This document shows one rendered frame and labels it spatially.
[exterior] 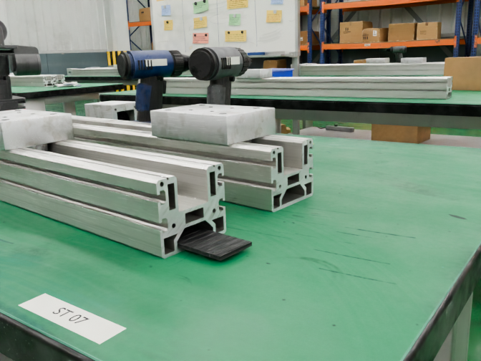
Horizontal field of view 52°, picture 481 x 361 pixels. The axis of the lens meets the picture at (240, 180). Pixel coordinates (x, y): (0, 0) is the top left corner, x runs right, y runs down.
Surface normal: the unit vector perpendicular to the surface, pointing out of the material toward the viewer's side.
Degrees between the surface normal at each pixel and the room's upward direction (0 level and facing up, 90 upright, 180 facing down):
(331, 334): 0
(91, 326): 0
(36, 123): 90
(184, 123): 90
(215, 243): 0
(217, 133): 90
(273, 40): 90
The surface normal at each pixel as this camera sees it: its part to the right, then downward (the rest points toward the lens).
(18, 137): 0.76, 0.14
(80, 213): -0.65, 0.21
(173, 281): -0.04, -0.97
